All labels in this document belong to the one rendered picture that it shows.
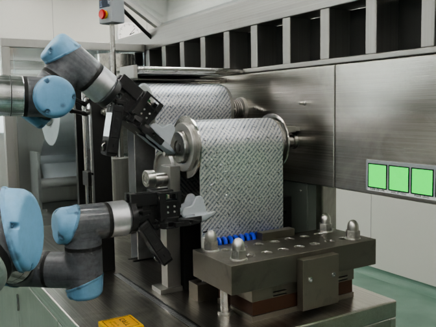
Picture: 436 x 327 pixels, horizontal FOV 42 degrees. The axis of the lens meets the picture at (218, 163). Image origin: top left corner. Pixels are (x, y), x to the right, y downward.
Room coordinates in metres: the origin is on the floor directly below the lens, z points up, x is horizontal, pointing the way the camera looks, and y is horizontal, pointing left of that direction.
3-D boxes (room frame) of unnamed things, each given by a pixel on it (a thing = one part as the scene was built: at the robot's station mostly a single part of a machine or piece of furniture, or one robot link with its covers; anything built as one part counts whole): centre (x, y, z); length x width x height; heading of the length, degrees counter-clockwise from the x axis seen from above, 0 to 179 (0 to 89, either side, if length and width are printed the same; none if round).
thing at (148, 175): (1.32, 0.16, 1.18); 0.04 x 0.02 x 0.04; 31
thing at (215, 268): (1.25, -0.15, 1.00); 0.40 x 0.16 x 0.06; 121
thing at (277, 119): (1.45, -0.14, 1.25); 0.15 x 0.01 x 0.15; 31
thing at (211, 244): (1.21, 0.02, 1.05); 0.04 x 0.04 x 0.04
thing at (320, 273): (1.18, -0.21, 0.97); 0.10 x 0.03 x 0.11; 121
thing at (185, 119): (1.33, 0.08, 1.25); 0.15 x 0.01 x 0.15; 31
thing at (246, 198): (1.34, -0.06, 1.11); 0.23 x 0.01 x 0.18; 121
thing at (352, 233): (1.30, -0.31, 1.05); 0.04 x 0.04 x 0.04
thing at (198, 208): (1.25, 0.04, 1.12); 0.09 x 0.03 x 0.06; 120
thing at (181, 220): (1.23, 0.08, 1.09); 0.09 x 0.05 x 0.02; 120
